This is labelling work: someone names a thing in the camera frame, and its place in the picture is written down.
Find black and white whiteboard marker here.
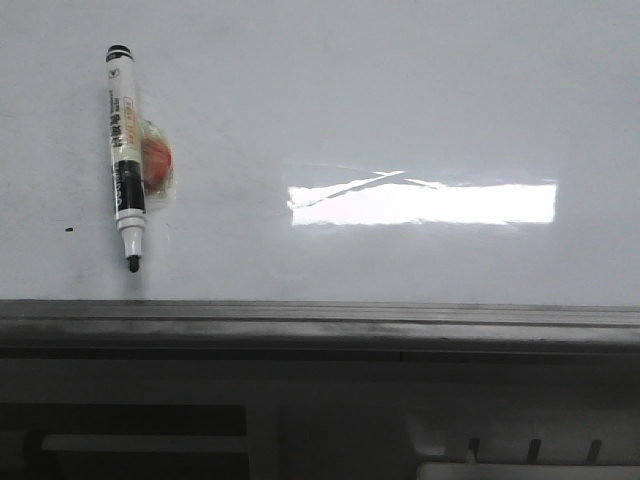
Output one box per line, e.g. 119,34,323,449
106,45,174,273

